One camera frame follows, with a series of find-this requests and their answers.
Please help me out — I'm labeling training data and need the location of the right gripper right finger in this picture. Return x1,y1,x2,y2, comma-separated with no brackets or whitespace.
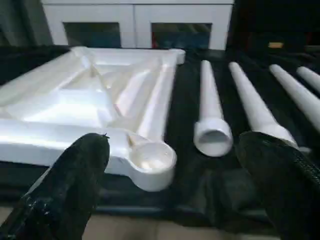
235,131,320,240

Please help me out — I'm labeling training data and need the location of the black table mat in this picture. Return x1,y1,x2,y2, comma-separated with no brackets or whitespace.
0,44,320,226

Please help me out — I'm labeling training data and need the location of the grey pleated curtain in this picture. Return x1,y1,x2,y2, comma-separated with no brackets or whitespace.
0,0,53,47

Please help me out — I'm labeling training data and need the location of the white plastic table leg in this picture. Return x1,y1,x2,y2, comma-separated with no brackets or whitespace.
296,66,320,95
193,59,234,158
228,61,311,153
269,64,320,126

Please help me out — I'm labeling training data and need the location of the white sideboard cabinet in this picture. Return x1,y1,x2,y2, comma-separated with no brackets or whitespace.
41,0,235,51

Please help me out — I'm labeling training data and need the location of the white plastic table top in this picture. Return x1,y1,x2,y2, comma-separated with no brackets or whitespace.
0,46,187,193

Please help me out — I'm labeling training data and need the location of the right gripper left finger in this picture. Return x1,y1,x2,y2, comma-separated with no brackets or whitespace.
0,132,111,240

